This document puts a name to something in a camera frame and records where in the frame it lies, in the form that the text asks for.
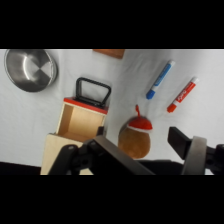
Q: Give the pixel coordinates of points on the brown wooden block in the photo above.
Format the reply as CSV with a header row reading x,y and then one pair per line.
x,y
109,53

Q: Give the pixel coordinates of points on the brown plush toy red hat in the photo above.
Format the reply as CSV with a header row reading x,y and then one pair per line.
x,y
136,140

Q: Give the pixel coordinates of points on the stainless steel bowl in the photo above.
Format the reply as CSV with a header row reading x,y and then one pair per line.
x,y
30,69

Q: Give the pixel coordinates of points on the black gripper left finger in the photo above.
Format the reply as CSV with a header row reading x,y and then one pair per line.
x,y
110,156

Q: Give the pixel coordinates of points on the wooden box with red rim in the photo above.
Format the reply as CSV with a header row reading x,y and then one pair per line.
x,y
73,133

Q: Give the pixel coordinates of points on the red marker pen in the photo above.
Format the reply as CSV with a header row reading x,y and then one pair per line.
x,y
182,94

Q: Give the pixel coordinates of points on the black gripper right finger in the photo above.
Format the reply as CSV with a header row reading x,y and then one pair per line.
x,y
186,146

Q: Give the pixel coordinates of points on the blue marker pen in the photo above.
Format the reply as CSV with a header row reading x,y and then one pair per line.
x,y
160,79

